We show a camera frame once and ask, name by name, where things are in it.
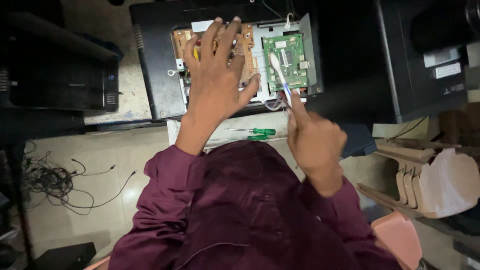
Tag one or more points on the person's left hand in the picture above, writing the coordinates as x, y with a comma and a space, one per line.
213, 86

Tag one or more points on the person's right hand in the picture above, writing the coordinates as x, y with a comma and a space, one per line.
318, 146

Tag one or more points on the black printer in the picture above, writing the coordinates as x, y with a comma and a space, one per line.
157, 56
56, 78

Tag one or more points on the white and blue toothbrush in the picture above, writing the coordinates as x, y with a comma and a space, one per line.
281, 77

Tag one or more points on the dark plastic cover panel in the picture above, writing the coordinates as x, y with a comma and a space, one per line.
358, 140

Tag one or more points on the brown circuit board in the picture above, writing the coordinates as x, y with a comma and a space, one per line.
245, 45

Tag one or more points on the grey metal chassis plate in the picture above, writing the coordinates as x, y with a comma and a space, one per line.
258, 56

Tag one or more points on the stack of beige plastic trays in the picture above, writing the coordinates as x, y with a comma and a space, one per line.
393, 176

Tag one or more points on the green circuit board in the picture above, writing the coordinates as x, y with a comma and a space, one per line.
290, 60

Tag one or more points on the person's maroon shirt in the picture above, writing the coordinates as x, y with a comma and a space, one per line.
243, 210

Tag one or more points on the white plastic bag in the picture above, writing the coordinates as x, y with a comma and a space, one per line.
450, 183

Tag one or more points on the large black machine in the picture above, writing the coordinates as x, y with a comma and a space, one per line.
423, 56

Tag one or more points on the black table leg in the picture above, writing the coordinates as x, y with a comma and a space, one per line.
20, 195

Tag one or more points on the black box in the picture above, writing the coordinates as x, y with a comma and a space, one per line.
63, 257

